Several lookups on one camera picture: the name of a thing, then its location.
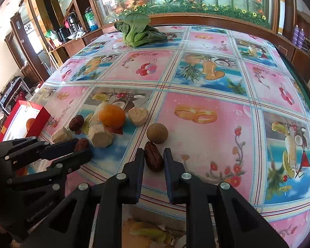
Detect green label plastic bottle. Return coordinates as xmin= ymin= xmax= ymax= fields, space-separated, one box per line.
xmin=85 ymin=6 xmax=99 ymax=33

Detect green bok choy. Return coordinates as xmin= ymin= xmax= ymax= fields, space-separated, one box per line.
xmin=114 ymin=13 xmax=168 ymax=47

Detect black thermos flasks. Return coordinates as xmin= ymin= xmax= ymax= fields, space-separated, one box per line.
xmin=67 ymin=12 xmax=79 ymax=32

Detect black kettle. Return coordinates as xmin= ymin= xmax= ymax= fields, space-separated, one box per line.
xmin=56 ymin=28 xmax=69 ymax=42

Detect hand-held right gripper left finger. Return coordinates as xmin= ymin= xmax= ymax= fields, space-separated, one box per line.
xmin=21 ymin=148 xmax=145 ymax=248

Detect red shallow gift box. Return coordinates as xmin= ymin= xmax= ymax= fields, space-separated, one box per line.
xmin=1 ymin=100 xmax=51 ymax=143

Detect brown longan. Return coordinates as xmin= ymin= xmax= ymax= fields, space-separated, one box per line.
xmin=147 ymin=123 xmax=169 ymax=144

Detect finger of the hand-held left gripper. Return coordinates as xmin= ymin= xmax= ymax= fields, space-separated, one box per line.
xmin=6 ymin=149 xmax=93 ymax=194
xmin=0 ymin=136 xmax=80 ymax=164

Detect wooden pillar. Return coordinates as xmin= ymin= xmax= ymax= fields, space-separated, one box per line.
xmin=23 ymin=0 xmax=60 ymax=66

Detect beige sugarcane chunk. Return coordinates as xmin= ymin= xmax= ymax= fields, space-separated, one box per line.
xmin=128 ymin=106 xmax=149 ymax=127
xmin=88 ymin=124 xmax=113 ymax=148
xmin=88 ymin=102 xmax=109 ymax=128
xmin=52 ymin=127 xmax=73 ymax=143

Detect brown wooden sideboard cabinet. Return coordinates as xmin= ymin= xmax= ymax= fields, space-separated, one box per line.
xmin=49 ymin=13 xmax=310 ymax=83

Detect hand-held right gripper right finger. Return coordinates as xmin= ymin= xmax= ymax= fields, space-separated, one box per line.
xmin=163 ymin=148 xmax=290 ymax=248

